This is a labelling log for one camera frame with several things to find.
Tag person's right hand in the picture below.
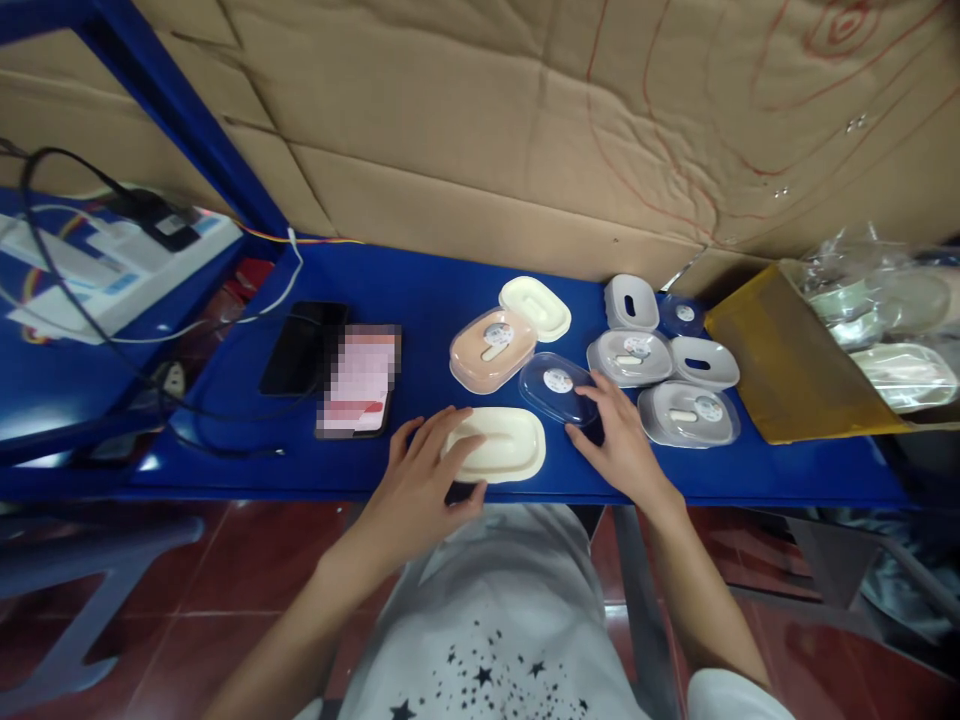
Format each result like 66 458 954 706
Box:
565 370 681 516

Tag person's left hand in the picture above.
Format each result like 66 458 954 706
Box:
365 407 490 558

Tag person's right thumb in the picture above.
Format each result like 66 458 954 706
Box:
565 422 610 460

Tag person's right index finger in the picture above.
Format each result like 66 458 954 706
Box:
573 380 624 411

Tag person's right fingers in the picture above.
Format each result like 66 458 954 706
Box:
592 370 645 429

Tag person's left fingers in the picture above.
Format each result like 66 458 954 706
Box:
388 407 475 481

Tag person's left thumb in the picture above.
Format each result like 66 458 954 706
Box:
443 479 490 514

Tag large clear plastic lid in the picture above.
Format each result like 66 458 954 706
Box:
518 351 607 430

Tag cream soap dish base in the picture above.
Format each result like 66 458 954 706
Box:
440 406 547 486

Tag grey soap box with lid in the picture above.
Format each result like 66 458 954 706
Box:
637 379 743 450
586 327 675 389

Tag smartphone with lit screen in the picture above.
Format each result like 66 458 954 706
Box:
312 323 404 442

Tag grey soap dish insert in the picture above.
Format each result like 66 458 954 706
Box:
605 273 662 332
668 334 742 390

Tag small clear plastic lid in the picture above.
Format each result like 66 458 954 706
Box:
659 293 707 338

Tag cream soap dish insert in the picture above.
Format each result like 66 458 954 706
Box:
497 275 574 343

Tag peach soap box with lid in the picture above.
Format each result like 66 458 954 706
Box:
449 305 541 396

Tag person's body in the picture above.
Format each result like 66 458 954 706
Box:
296 502 695 720

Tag black smartphone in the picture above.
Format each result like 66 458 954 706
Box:
258 299 352 398

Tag yellow taped cardboard box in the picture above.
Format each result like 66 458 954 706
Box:
704 258 960 446

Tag red packet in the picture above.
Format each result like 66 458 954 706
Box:
223 257 277 303

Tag brown cardboard sheet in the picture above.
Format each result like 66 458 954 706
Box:
0 0 960 303

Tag pile of bagged soap boxes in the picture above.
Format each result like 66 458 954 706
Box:
796 222 960 416

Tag black power adapter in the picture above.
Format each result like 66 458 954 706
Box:
110 187 202 253

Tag white power strip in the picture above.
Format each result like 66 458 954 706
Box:
0 200 246 347

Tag grey plastic stool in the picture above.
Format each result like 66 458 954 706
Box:
0 512 207 715

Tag blue metal shelf rack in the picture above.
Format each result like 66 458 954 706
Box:
0 0 295 470

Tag grey metal table frame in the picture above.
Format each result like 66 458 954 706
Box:
592 503 960 720

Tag white cable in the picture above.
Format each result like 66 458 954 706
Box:
5 227 306 348

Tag yellow and red wires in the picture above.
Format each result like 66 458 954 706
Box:
228 221 366 250

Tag black cable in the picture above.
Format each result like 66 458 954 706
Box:
0 146 320 463

